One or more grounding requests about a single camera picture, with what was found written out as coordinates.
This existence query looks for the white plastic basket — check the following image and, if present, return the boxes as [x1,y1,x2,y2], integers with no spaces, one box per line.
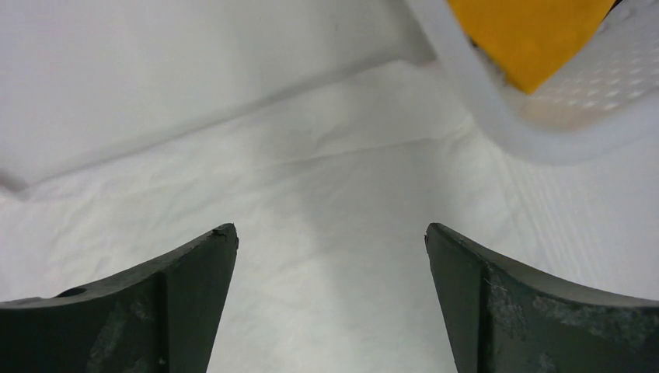
[409,1,658,164]

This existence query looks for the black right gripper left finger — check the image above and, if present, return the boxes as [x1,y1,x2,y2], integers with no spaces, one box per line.
[1,223,239,372]

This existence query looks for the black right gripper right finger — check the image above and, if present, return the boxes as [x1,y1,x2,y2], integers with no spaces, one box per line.
[425,223,658,372]

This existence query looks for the orange t-shirt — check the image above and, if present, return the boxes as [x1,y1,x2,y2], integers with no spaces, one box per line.
[448,0,615,94]

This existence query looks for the white t-shirt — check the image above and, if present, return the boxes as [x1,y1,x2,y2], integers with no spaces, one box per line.
[1,62,658,372]

